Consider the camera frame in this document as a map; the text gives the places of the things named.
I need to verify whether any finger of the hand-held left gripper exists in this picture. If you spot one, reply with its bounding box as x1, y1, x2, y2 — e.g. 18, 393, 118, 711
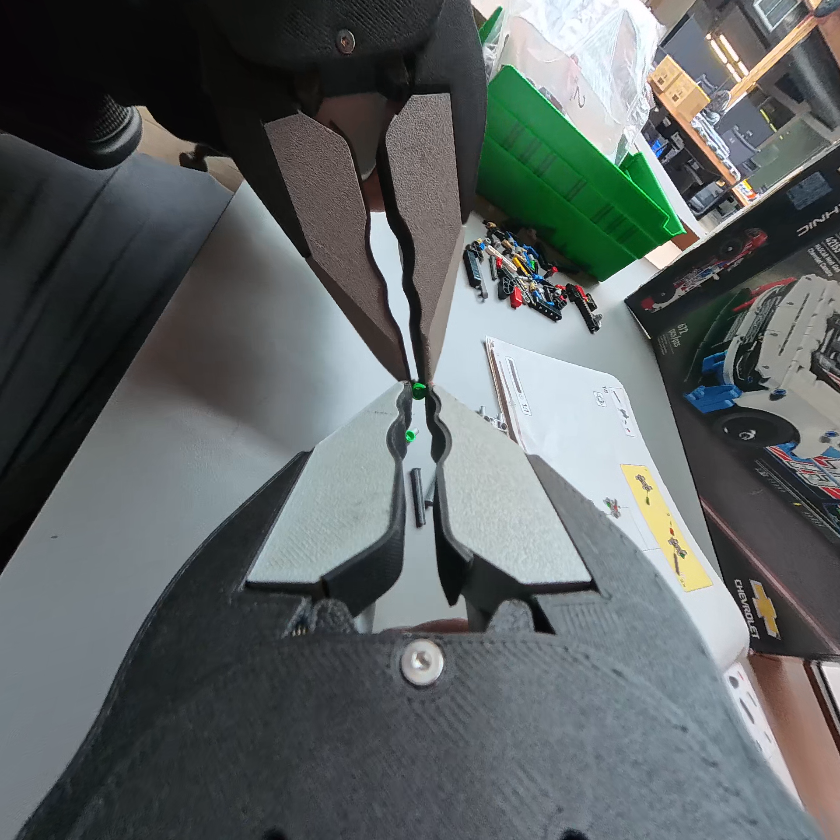
264, 110, 411, 383
377, 92, 467, 385

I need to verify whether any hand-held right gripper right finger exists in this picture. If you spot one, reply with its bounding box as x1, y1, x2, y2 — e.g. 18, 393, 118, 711
427, 386, 593, 608

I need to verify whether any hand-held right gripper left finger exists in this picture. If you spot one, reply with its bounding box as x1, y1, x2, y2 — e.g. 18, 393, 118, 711
245, 382, 412, 618

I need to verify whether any pile of loose lego pieces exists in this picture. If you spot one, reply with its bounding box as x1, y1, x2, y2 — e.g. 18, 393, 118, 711
462, 220, 572, 322

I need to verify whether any lego instruction booklet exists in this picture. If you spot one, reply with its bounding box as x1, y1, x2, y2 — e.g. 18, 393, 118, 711
486, 336, 752, 664

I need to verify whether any black red lego beam assembly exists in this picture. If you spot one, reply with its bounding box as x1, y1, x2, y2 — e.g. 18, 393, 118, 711
566, 283, 603, 333

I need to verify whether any lego race car box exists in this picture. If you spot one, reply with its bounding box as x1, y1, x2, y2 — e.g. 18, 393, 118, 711
623, 141, 840, 660

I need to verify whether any green plastic bin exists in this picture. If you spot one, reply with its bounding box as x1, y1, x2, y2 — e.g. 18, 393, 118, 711
476, 7, 686, 282

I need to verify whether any clear plastic bag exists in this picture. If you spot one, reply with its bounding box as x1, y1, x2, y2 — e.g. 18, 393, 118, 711
489, 0, 664, 165

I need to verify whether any cardboard box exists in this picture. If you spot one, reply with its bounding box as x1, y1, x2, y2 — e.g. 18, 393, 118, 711
646, 56, 713, 126

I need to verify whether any person's dark clothing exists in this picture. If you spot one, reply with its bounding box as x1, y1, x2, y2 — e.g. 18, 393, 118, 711
0, 128, 253, 578

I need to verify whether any white plastic object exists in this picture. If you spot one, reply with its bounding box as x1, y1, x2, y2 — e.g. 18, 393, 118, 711
721, 661, 805, 811

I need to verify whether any clear sign holder with sheet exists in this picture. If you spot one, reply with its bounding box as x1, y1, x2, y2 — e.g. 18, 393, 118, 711
810, 659, 840, 723

